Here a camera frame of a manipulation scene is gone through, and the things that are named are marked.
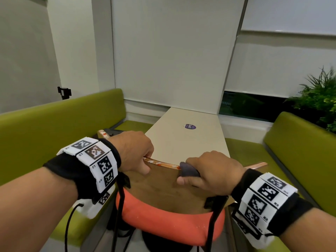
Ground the person's right hand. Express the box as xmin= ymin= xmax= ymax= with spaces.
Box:
xmin=176 ymin=151 xmax=246 ymax=196

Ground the person's left hand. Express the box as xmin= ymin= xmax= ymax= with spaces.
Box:
xmin=108 ymin=131 xmax=155 ymax=176

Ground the brown wooden board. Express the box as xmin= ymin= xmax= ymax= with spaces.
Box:
xmin=98 ymin=129 xmax=269 ymax=215

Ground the person's left forearm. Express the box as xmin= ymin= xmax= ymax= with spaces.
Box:
xmin=0 ymin=165 xmax=79 ymax=252

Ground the person's right forearm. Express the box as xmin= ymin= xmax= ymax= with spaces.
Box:
xmin=273 ymin=204 xmax=336 ymax=252

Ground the black wristband with marker tiles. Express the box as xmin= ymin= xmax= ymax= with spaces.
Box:
xmin=43 ymin=137 xmax=122 ymax=200
xmin=231 ymin=169 xmax=314 ymax=238

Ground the dark window pane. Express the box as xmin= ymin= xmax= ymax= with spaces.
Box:
xmin=219 ymin=90 xmax=290 ymax=116

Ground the green upholstered bench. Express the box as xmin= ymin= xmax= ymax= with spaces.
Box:
xmin=0 ymin=88 xmax=154 ymax=247
xmin=225 ymin=111 xmax=336 ymax=252

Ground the white roller blind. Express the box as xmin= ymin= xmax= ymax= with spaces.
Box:
xmin=111 ymin=0 xmax=246 ymax=115
xmin=225 ymin=0 xmax=336 ymax=99

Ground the green leafy plant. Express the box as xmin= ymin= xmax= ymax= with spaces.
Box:
xmin=286 ymin=66 xmax=336 ymax=133

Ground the black cable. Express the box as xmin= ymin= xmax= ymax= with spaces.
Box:
xmin=204 ymin=195 xmax=229 ymax=252
xmin=64 ymin=203 xmax=85 ymax=252
xmin=111 ymin=171 xmax=132 ymax=252

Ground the black wall bracket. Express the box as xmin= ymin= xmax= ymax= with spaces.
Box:
xmin=57 ymin=86 xmax=72 ymax=101

